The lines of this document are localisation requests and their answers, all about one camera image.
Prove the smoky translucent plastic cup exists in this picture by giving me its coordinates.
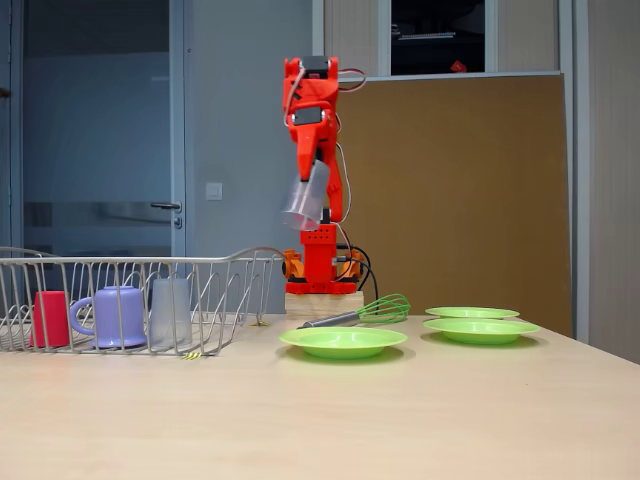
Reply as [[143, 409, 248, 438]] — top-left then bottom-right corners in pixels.
[[279, 159, 331, 233]]

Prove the green whisk with steel handle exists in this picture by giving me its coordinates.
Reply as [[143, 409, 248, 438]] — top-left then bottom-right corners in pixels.
[[297, 293, 411, 330]]

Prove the pale translucent plastic cup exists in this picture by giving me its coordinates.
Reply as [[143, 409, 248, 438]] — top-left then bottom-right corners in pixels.
[[148, 278, 194, 351]]

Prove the purple plastic mug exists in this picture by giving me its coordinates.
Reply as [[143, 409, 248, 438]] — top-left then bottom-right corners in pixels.
[[68, 285, 149, 350]]

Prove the red plastic cup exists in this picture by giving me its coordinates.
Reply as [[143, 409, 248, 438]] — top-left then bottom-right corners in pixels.
[[29, 290, 70, 348]]

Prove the orange clamp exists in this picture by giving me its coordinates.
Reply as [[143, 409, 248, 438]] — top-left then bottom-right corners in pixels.
[[280, 248, 305, 280], [339, 248, 367, 281]]

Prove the brown board panel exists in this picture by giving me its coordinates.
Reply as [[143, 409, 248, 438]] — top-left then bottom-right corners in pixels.
[[329, 72, 574, 339]]

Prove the wooden base block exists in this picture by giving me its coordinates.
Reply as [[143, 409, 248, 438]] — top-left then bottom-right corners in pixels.
[[284, 291, 365, 320]]

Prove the green plastic plate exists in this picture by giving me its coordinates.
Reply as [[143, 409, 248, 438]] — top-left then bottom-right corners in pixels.
[[424, 306, 521, 320], [422, 318, 542, 346], [278, 327, 408, 360]]

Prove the grey glass door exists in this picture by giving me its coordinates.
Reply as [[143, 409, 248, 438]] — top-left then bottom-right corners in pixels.
[[9, 0, 187, 259]]

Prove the black cable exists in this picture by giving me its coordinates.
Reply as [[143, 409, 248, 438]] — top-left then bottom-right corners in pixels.
[[335, 243, 380, 315]]

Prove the metal wire dish rack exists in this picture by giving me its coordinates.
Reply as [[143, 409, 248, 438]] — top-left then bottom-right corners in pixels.
[[0, 245, 287, 357]]

